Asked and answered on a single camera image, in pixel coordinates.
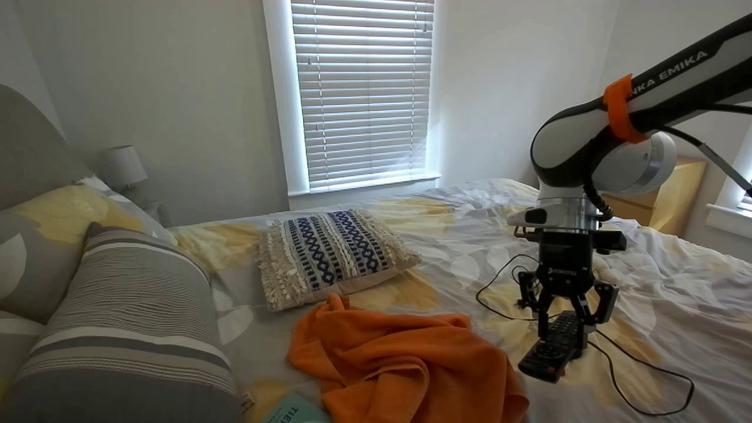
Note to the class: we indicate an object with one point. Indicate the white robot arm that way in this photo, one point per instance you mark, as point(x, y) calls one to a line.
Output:
point(620, 141)

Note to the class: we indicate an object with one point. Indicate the black remote control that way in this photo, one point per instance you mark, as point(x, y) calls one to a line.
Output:
point(559, 342)

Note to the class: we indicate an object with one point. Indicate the orange towel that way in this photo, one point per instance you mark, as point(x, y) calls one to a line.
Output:
point(376, 368)

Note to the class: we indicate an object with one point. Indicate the yellow grey floral duvet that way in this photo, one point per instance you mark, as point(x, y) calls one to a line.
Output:
point(676, 346)

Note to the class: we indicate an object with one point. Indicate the white window blinds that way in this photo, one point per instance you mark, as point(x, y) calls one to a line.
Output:
point(364, 88)

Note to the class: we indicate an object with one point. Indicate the grey headboard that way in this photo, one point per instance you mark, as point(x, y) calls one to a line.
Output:
point(33, 156)

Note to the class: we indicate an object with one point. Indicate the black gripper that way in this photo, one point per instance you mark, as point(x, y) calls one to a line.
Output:
point(565, 268)

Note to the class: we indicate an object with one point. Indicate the teal book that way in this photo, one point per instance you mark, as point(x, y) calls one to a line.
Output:
point(293, 409)

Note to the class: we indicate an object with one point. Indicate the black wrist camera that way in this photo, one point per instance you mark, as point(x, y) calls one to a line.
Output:
point(531, 224)

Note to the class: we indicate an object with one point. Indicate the grey striped pillow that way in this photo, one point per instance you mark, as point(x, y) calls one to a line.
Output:
point(132, 342)

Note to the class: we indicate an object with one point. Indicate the yellow grey floral pillow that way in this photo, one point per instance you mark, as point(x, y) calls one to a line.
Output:
point(41, 241)

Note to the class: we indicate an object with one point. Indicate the white table lamp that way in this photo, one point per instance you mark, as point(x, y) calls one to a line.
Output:
point(124, 171)

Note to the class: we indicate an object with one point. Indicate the blue white patterned cushion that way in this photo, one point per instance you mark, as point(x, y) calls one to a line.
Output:
point(327, 251)

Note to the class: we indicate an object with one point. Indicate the wooden dresser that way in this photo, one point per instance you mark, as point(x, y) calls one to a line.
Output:
point(667, 207)

